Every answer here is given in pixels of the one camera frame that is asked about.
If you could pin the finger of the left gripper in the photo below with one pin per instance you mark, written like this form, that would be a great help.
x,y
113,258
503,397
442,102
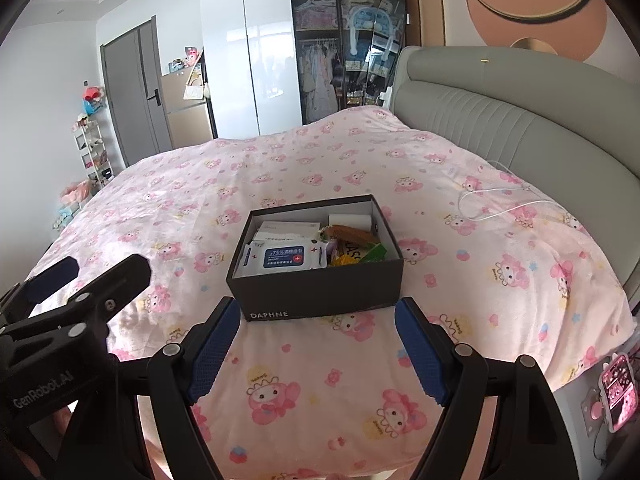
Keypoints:
x,y
19,301
82,320

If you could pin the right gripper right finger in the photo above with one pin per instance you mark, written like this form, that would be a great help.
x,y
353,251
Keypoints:
x,y
528,438

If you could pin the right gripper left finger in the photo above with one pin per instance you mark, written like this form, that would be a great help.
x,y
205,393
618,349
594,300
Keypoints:
x,y
174,379

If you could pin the white wet wipes pack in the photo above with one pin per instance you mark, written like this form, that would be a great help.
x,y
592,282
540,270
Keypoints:
x,y
262,257

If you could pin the black shoe box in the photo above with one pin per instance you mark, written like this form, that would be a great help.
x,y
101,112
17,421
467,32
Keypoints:
x,y
330,291

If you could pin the green yellow snack bag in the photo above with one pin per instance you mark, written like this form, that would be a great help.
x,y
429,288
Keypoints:
x,y
376,253

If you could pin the pink phone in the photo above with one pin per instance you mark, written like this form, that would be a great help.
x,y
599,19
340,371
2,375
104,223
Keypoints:
x,y
619,393

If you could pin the white toy shelf rack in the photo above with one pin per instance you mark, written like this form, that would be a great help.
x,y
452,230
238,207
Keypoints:
x,y
92,151

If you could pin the brown cardboard boxes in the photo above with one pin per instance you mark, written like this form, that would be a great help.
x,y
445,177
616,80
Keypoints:
x,y
188,120

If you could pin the grey door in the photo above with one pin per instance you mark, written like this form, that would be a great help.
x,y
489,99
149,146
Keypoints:
x,y
133,84

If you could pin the grey padded headboard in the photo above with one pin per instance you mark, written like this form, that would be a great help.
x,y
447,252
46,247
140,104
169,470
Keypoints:
x,y
567,127

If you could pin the white wardrobe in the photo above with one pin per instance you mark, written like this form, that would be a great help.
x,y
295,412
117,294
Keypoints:
x,y
251,66

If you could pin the black glass display cabinet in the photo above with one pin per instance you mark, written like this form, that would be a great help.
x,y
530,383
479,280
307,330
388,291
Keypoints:
x,y
332,40

